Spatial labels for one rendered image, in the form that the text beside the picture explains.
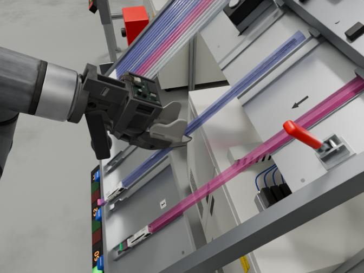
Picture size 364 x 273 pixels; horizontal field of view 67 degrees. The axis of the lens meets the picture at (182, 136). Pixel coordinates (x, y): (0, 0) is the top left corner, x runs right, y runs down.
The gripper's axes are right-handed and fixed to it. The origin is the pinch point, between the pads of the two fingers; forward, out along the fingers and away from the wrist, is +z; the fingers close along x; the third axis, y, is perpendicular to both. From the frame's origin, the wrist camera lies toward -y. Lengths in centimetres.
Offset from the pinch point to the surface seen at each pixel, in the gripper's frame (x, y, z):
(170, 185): -5.3, -8.0, 0.8
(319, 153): -16.4, 16.4, 6.0
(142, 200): -3.9, -15.8, -1.2
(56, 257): 23, -106, 3
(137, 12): 86, -11, 8
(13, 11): 302, -139, -51
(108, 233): -6.6, -24.8, -5.2
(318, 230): -12.7, -8.3, 43.0
